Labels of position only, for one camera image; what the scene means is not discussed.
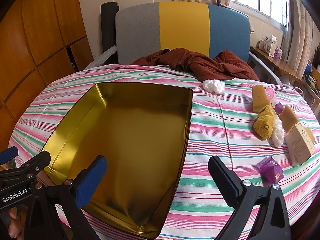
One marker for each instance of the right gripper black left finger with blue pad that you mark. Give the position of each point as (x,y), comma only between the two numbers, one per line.
(42,220)

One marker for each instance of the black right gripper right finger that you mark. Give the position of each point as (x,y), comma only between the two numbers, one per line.
(271,222)

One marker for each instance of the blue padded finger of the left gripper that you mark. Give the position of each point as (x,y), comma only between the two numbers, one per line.
(8,154)

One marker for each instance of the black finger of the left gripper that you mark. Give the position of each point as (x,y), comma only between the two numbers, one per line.
(33,166)

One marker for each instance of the beige cardboard box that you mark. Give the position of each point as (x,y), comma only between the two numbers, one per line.
(299,144)

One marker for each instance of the yellow mesh pouch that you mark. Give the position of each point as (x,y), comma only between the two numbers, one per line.
(264,122)

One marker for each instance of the tan soap bar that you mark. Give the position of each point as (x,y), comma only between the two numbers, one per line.
(288,118)

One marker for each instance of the gold metal tin box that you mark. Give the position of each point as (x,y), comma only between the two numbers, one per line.
(142,130)

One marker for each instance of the person's left hand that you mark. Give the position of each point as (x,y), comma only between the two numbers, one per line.
(15,226)

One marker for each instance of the purple wrapped packet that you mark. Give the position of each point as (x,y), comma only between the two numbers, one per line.
(270,170)

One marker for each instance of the striped pink green bedsheet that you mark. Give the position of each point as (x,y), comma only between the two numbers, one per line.
(220,125)

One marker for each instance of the white mesh pouch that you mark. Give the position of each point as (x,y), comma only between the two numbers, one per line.
(278,133)

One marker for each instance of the small purple packet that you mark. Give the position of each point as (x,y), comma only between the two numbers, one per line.
(278,108)

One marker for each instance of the wooden wardrobe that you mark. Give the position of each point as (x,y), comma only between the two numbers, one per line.
(41,41)

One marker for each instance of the white crumpled tissue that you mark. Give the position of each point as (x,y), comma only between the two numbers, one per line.
(214,86)

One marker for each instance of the wooden side desk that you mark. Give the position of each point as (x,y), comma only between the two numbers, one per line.
(284,69)

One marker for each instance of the dark red jacket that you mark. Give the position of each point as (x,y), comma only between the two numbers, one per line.
(225,66)

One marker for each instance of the white carton on desk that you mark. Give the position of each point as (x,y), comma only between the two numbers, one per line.
(270,44)

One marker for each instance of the beige curtain right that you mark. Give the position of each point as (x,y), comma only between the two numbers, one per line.
(297,40)

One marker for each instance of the grey yellow blue chair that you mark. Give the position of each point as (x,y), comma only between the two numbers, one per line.
(204,28)

